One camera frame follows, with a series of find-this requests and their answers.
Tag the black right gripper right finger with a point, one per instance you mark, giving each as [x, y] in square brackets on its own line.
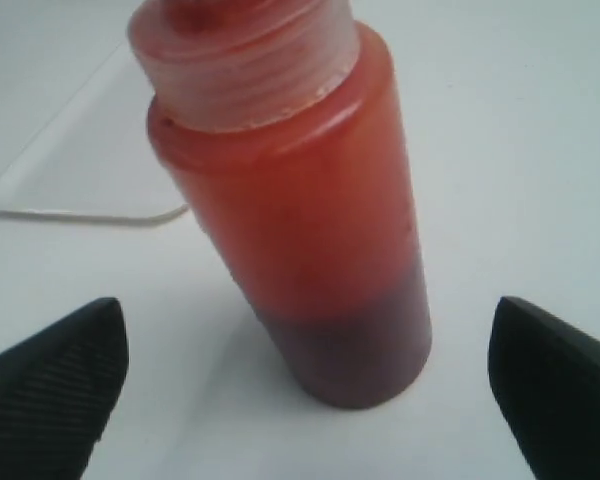
[545, 377]

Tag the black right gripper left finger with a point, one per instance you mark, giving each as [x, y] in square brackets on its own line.
[58, 389]

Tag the red sauce squeeze bottle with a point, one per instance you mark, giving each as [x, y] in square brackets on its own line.
[280, 124]

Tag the white rectangular plastic tray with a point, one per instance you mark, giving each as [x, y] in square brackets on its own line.
[92, 162]

